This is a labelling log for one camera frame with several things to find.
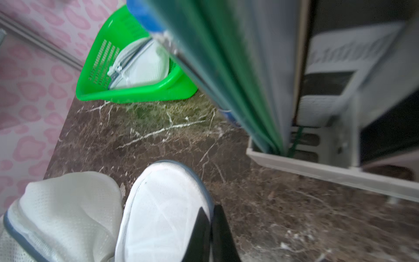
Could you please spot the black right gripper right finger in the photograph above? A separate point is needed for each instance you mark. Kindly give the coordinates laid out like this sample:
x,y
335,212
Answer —
x,y
223,245

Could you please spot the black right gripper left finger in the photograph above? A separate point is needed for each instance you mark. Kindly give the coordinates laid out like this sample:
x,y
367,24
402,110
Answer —
x,y
198,248

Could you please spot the white mesh laundry bag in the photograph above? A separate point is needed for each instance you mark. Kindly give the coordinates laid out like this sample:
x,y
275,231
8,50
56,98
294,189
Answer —
x,y
80,217

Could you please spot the white mesh bag in basket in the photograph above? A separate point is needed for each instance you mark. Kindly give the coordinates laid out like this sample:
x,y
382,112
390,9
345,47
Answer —
x,y
141,63

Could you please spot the white file organizer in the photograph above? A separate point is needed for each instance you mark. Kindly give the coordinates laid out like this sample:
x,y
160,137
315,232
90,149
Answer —
x,y
332,154

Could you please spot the green plastic basket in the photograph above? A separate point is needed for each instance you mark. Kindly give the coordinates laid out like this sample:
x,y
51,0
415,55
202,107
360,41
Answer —
x,y
120,30

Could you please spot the black binder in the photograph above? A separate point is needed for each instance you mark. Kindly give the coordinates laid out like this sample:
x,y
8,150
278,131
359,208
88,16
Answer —
x,y
389,95

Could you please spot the pencil tube blue lid standing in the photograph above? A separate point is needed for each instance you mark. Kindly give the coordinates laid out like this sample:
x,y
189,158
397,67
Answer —
x,y
161,34

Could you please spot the white book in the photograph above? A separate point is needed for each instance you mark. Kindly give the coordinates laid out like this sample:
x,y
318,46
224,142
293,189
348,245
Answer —
x,y
338,61

